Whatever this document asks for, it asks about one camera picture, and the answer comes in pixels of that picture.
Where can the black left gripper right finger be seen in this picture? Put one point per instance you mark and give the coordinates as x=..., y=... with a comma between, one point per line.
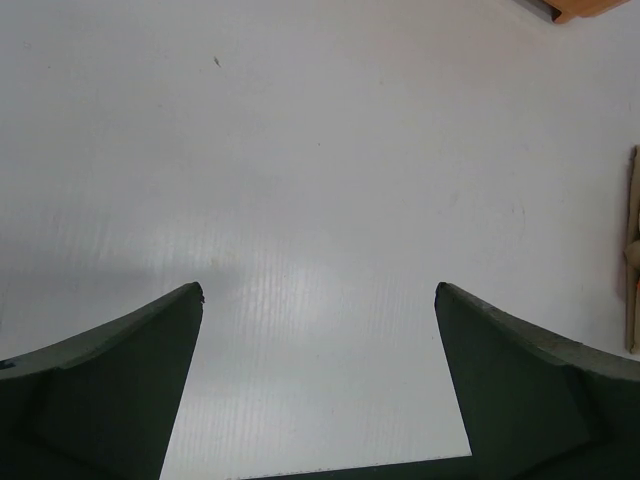
x=535, y=404

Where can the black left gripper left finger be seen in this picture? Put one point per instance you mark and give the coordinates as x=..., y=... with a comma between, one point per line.
x=101, y=404

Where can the orange plastic bin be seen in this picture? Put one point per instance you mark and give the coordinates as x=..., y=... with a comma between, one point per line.
x=566, y=10

